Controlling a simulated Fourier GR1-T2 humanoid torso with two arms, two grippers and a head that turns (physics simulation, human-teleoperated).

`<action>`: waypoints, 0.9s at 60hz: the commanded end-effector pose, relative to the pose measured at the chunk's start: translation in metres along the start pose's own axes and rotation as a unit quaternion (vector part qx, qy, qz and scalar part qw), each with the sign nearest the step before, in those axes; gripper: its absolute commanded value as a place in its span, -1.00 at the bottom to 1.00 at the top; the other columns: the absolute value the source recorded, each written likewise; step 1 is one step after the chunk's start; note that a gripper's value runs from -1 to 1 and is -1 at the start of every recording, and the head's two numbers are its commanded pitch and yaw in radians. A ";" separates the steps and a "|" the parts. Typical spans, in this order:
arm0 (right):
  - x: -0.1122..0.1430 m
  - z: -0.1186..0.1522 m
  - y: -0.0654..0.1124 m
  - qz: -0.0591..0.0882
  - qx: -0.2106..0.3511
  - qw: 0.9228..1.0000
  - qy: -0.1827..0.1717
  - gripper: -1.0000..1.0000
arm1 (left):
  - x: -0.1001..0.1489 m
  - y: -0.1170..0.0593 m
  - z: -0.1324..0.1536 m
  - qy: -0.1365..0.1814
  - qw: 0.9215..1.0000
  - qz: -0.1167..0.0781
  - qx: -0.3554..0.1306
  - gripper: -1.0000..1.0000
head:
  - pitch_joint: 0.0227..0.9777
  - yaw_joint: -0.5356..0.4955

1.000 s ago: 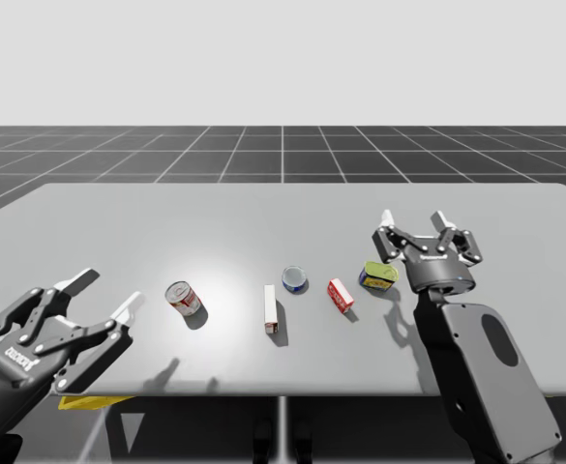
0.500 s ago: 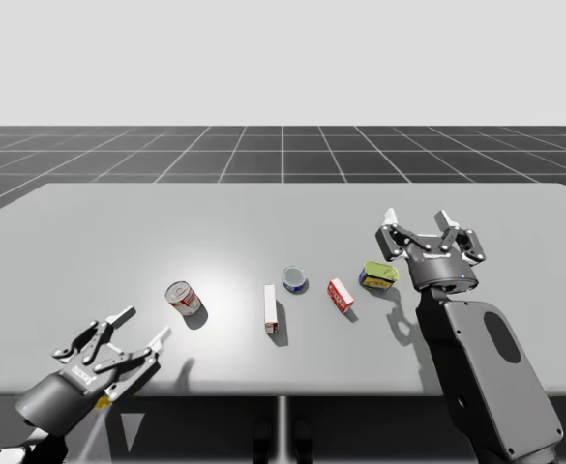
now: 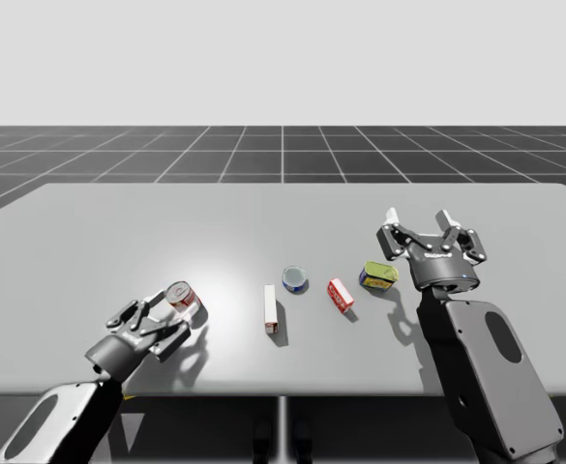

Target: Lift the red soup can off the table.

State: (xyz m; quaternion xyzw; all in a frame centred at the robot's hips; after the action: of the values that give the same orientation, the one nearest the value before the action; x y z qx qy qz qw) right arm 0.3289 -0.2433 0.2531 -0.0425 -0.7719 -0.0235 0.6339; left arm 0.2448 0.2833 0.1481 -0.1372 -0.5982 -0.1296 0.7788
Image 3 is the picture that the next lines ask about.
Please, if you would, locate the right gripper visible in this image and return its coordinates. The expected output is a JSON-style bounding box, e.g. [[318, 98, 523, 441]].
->
[[375, 207, 489, 293]]

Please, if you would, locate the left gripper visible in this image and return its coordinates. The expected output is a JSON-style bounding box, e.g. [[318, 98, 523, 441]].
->
[[84, 288, 202, 380]]

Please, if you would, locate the red and white can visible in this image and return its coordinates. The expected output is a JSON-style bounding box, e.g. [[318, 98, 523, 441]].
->
[[164, 280, 203, 316]]

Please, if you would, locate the red and white carton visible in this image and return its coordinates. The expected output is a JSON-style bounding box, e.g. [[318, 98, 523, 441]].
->
[[262, 283, 280, 335]]

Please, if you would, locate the blue flat can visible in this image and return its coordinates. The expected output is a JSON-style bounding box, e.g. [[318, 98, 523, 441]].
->
[[281, 264, 309, 294]]

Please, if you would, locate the green and blue rectangular can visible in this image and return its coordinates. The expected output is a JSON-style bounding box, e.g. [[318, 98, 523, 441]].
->
[[358, 260, 401, 292]]

